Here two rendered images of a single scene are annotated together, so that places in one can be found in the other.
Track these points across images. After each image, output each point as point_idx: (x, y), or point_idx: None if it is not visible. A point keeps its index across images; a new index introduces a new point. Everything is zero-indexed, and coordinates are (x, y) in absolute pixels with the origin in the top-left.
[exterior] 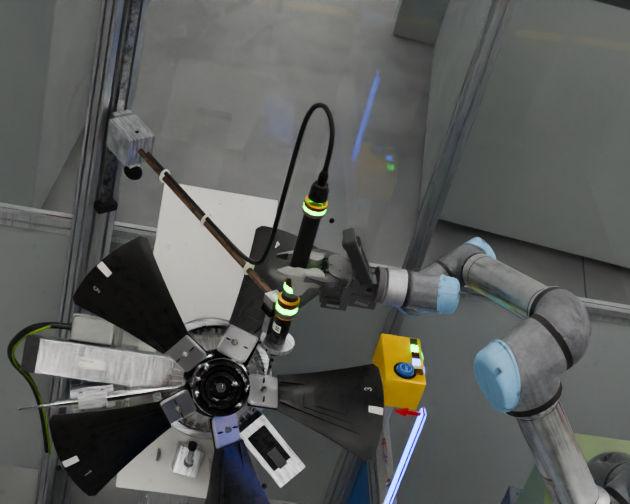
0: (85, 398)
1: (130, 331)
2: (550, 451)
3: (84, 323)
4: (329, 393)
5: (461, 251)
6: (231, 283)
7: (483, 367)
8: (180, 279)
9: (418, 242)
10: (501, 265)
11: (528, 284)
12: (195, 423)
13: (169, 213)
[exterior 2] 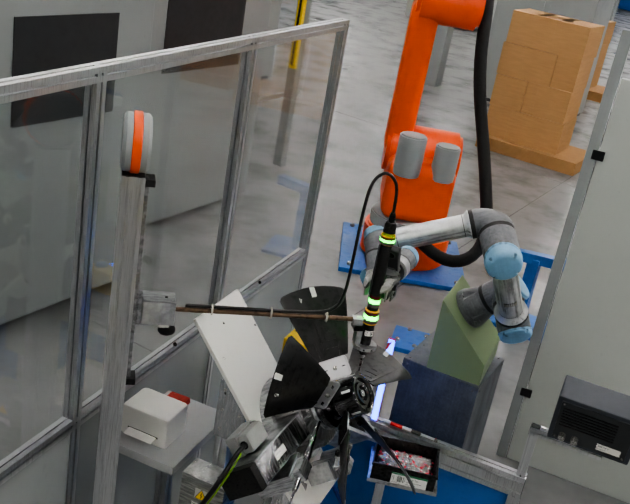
0: (303, 470)
1: (294, 408)
2: (518, 285)
3: (252, 434)
4: (369, 362)
5: (377, 236)
6: (257, 355)
7: (503, 260)
8: (241, 373)
9: (220, 286)
10: (414, 225)
11: (450, 220)
12: (330, 439)
13: (210, 337)
